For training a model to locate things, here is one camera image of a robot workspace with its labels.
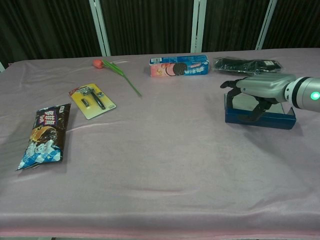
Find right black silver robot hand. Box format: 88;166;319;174
219;73;297;123

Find blue glasses case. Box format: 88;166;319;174
224;92;296;130

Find black gloves in plastic bag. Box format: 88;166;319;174
212;56;285;77

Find blue pink cookie box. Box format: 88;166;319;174
149;54;210;78

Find pink tablecloth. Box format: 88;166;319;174
0;51;320;238

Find artificial tulip flower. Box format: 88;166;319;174
92;58;143;98

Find razor in yellow blister pack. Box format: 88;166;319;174
68;83;117;120

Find brown chocolate snack bag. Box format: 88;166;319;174
16;103;72;172

